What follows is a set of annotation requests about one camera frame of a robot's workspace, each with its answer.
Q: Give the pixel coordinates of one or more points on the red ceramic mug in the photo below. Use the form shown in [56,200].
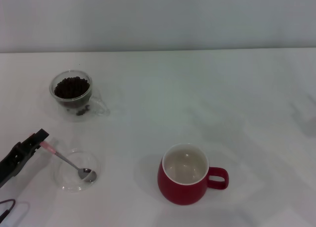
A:
[180,191]

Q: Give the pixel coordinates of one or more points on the coffee beans heap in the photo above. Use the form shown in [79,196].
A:
[71,87]

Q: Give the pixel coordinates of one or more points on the clear glass saucer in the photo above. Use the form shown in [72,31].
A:
[71,185]

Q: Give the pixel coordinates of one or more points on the double-walled glass cup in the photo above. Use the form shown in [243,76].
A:
[95,106]

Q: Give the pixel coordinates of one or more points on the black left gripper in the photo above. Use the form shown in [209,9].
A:
[12,162]

